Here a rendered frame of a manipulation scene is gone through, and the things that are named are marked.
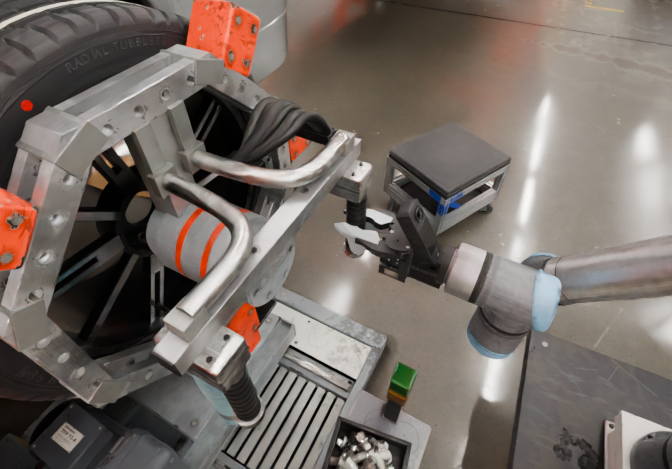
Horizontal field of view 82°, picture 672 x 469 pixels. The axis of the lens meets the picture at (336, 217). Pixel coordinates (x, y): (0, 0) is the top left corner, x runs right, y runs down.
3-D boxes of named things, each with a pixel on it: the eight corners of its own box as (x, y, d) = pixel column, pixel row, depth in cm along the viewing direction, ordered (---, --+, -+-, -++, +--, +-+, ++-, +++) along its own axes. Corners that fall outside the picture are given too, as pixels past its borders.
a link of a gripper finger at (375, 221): (343, 228, 77) (383, 250, 73) (343, 207, 73) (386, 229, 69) (351, 219, 79) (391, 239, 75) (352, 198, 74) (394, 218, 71)
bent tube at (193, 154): (255, 116, 68) (245, 56, 60) (354, 147, 62) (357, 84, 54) (184, 173, 57) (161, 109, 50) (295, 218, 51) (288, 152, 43)
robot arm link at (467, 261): (477, 280, 59) (491, 238, 65) (445, 268, 61) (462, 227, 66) (463, 311, 65) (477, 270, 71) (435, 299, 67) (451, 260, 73)
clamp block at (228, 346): (194, 323, 49) (182, 301, 45) (253, 356, 46) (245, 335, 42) (165, 358, 46) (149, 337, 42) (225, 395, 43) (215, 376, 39)
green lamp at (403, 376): (395, 369, 73) (397, 360, 70) (415, 379, 72) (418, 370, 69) (387, 388, 71) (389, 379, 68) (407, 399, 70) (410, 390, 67)
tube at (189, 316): (173, 182, 56) (148, 117, 48) (286, 229, 50) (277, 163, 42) (63, 270, 45) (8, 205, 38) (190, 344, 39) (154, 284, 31)
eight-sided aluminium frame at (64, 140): (278, 226, 104) (244, 7, 65) (299, 235, 102) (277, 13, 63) (111, 422, 71) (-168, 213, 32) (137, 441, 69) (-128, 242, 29)
